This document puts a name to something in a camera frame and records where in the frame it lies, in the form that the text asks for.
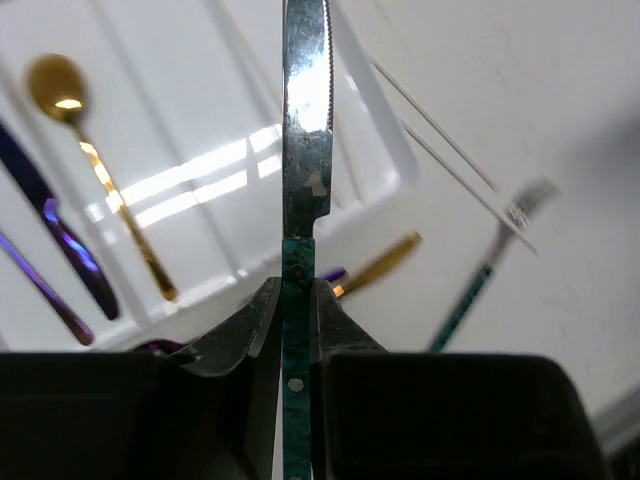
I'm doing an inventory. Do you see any purple iridescent fork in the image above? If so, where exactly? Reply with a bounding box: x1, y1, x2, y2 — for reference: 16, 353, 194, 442
1, 233, 95, 346

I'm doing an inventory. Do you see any gold spoon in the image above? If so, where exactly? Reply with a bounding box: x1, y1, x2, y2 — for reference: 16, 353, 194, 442
26, 53, 178, 301

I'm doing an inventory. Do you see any green handled silver fork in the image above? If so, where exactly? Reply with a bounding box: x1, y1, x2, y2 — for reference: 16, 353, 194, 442
426, 177, 559, 353

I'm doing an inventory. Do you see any green handled silver knife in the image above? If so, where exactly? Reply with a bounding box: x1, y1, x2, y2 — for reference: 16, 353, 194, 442
280, 0, 334, 479

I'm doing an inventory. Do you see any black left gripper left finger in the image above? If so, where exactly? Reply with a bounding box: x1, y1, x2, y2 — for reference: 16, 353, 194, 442
1, 278, 282, 479

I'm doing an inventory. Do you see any purple iridescent knife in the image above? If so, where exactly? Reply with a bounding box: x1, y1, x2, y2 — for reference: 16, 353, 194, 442
1, 125, 120, 320

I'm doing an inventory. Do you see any purple iridescent spoon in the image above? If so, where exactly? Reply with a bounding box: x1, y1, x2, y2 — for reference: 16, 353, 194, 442
133, 339, 184, 356

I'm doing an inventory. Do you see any gold knife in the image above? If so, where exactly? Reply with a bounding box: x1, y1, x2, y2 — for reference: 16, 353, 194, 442
333, 231, 422, 298

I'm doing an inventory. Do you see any aluminium table frame rail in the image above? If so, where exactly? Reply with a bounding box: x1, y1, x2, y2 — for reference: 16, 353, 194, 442
593, 386, 639, 479

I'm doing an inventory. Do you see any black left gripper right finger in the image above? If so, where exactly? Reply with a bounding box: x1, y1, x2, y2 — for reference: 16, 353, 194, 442
310, 280, 610, 479

